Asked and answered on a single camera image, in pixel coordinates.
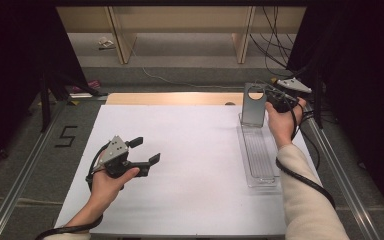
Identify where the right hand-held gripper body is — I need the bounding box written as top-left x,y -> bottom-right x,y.
268,77 -> 313,114

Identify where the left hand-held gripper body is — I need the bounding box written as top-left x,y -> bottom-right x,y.
96,135 -> 138,179

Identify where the grey phone case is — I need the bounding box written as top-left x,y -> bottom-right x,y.
240,82 -> 268,128

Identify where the clear plastic tray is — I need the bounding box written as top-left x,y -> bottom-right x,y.
236,113 -> 281,188

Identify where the person's right hand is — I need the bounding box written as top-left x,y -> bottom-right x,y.
264,97 -> 307,149

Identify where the person's left hand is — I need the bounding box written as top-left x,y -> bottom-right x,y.
88,167 -> 141,216

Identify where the white table mat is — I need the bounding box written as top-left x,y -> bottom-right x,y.
52,104 -> 323,237

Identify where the pink object on floor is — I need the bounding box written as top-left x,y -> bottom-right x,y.
72,79 -> 101,94

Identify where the dark curtain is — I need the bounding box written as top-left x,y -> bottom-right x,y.
0,0 -> 88,174
286,0 -> 384,228

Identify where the crumpled white paper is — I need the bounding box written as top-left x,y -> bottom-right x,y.
98,36 -> 115,49

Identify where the light wooden shelf unit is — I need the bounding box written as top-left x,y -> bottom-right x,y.
55,5 -> 308,65

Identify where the bundle of black cables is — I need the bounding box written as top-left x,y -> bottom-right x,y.
249,5 -> 301,79

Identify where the thin white floor cable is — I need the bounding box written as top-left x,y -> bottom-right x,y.
131,46 -> 259,91

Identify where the left hand-held gripper cable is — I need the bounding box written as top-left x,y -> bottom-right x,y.
34,143 -> 112,240

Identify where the aluminium floor rail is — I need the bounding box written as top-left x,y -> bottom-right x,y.
301,99 -> 381,240
0,99 -> 66,240

